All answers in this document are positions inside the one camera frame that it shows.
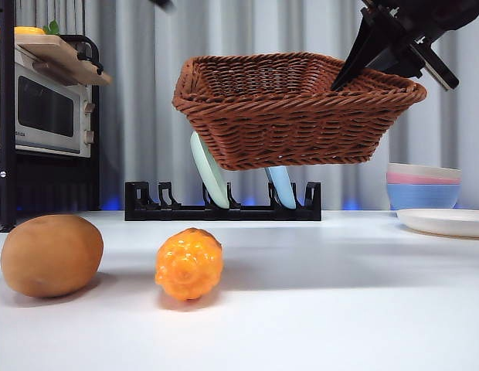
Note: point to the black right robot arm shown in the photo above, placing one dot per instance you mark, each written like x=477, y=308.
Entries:
x=436, y=15

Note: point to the grey curtain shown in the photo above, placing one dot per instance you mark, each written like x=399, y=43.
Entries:
x=262, y=27

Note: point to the black shelf frame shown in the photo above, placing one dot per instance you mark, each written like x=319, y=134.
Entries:
x=7, y=116

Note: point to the white plate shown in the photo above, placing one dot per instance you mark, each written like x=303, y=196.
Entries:
x=444, y=222

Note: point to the green toy leaf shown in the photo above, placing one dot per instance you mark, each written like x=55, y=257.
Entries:
x=52, y=28

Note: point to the orange corn cob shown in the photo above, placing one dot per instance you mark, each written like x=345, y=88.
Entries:
x=187, y=266

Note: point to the black dish rack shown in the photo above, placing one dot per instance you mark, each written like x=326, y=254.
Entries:
x=166, y=214

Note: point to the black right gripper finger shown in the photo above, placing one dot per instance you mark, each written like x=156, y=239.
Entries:
x=405, y=63
x=367, y=42

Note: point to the yellow toy fruit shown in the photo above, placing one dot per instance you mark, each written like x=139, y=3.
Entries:
x=30, y=31

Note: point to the wooden cutting board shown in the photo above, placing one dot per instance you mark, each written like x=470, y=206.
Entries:
x=52, y=50

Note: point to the cream bowl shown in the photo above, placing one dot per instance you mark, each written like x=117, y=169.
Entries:
x=421, y=170

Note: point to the light blue plate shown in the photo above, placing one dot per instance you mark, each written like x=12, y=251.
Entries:
x=282, y=185

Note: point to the pink bowl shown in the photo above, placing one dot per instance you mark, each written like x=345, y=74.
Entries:
x=417, y=180

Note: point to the brown potato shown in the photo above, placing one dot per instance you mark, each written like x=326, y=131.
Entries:
x=50, y=257

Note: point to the cream toaster oven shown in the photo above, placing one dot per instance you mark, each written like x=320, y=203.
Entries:
x=50, y=108

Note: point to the blue bowl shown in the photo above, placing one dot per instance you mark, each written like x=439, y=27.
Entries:
x=417, y=195

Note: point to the pale green plate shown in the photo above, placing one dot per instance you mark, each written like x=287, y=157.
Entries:
x=214, y=185

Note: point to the brown wicker basket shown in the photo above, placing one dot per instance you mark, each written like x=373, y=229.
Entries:
x=282, y=127

